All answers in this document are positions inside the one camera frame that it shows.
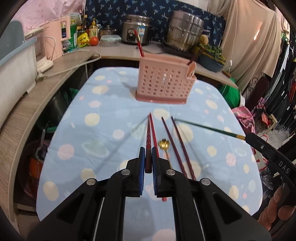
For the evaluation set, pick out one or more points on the yellow snack packet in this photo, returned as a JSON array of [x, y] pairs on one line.
[[83, 40]]

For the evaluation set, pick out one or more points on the green chopstick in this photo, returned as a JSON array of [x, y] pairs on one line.
[[241, 137]]

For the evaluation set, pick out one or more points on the light blue dotted tablecloth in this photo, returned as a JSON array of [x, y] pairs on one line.
[[105, 126]]

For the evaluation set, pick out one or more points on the pink dotted cloth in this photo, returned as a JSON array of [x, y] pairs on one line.
[[34, 13]]

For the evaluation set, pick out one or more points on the white toaster oven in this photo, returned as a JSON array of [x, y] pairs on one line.
[[43, 58]]

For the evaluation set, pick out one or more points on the pink electric kettle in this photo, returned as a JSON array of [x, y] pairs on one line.
[[55, 33]]

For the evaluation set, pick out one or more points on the bright red chopstick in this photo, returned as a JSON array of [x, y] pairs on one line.
[[154, 134]]

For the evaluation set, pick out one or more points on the person's right hand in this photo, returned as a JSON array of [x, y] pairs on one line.
[[272, 211]]

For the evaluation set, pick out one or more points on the clear food storage container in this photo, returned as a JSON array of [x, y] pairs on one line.
[[110, 40]]

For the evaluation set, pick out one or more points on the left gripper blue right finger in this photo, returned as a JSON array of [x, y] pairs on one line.
[[171, 183]]

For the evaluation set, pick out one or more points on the navy floral cloth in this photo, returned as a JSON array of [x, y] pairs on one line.
[[113, 13]]

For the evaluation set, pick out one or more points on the pink perforated utensil basket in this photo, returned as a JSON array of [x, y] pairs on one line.
[[165, 79]]

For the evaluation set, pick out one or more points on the pink floral cloth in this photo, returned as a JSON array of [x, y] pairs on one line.
[[245, 118]]

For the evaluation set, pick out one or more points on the beige curtain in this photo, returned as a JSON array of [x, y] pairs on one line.
[[251, 40]]

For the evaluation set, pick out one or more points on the dark red chopstick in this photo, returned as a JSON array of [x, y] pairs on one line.
[[184, 150], [174, 148]]

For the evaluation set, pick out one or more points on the brown potato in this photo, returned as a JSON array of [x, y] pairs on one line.
[[203, 39]]

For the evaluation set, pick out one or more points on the green plastic bag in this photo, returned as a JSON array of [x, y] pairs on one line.
[[230, 94]]

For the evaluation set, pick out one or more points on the dark purple chopstick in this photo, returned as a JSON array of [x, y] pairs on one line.
[[148, 155]]

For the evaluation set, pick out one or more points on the large steel steamer pot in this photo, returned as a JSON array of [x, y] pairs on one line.
[[183, 30]]

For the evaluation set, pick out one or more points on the gold flower spoon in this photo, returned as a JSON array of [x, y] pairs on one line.
[[164, 145]]

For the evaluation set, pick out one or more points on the yellow oil bottle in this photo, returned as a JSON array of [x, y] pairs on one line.
[[93, 29]]

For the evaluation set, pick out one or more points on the red tomato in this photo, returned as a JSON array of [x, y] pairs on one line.
[[93, 41]]

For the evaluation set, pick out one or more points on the steel rice cooker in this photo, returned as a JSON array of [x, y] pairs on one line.
[[141, 24]]

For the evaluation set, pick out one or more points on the blue basin with greens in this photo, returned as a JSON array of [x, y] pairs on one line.
[[211, 58]]

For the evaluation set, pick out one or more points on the white storage bin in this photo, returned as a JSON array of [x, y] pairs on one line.
[[18, 67]]

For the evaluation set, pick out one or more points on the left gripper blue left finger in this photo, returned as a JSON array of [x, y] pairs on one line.
[[128, 182]]

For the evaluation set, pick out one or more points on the red chopstick in basket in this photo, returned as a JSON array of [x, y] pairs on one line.
[[139, 43]]

